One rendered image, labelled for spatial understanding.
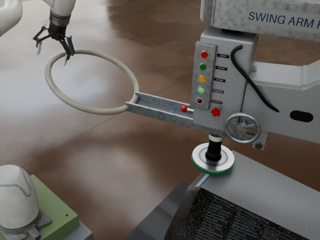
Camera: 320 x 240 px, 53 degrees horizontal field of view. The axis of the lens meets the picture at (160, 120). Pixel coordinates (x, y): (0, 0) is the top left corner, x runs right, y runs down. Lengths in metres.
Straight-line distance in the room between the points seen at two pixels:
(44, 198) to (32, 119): 2.19
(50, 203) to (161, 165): 1.54
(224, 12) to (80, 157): 2.17
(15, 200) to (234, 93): 0.91
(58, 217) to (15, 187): 0.27
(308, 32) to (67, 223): 1.16
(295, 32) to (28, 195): 1.11
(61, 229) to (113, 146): 1.76
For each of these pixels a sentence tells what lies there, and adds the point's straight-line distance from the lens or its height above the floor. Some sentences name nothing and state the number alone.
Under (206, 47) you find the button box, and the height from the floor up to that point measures 1.52.
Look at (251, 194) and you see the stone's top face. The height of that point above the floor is 0.84.
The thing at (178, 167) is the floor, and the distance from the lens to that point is 2.88.
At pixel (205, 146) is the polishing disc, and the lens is 1.71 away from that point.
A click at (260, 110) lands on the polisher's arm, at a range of 1.34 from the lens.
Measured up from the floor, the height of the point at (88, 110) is 1.17.
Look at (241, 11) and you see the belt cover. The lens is 1.18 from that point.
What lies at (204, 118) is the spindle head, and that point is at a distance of 1.40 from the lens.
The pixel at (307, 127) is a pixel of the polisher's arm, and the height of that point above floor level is 1.25.
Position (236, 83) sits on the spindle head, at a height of 1.39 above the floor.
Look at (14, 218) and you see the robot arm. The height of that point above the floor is 1.00.
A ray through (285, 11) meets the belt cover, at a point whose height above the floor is 1.68.
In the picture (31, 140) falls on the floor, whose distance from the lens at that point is 3.37.
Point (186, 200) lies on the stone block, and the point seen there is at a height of 0.74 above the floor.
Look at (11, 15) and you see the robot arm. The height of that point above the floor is 1.65.
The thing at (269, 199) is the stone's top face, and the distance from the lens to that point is 1.60.
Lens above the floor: 1.99
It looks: 35 degrees down
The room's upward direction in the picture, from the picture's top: 1 degrees clockwise
